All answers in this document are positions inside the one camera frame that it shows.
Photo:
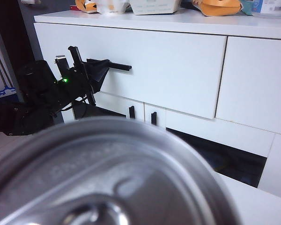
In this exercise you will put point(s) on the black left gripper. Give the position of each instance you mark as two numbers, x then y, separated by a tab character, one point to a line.
72	86

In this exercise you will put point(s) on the white drawer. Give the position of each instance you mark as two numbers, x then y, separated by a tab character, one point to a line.
260	82
166	70

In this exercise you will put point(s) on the silver gold beer can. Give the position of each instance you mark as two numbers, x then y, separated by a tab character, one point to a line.
96	175

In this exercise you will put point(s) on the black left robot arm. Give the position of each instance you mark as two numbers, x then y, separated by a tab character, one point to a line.
14	114

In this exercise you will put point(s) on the clear bag of cups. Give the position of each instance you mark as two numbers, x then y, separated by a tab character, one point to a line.
112	7

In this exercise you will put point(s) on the orange snack packet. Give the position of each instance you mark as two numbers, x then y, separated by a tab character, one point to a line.
217	8
86	5

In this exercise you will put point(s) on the white box red print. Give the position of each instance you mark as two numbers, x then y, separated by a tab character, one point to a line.
154	7

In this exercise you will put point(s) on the blue cleaning tool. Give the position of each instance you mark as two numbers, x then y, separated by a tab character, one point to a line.
4	90

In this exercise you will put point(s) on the white sideboard cabinet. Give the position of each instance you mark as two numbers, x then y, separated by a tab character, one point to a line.
201	25

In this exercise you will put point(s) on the white glass-panel cabinet door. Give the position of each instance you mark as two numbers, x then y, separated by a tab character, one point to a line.
224	131

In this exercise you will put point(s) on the clear pump sanitiser bottle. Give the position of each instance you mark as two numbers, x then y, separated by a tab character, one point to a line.
271	8

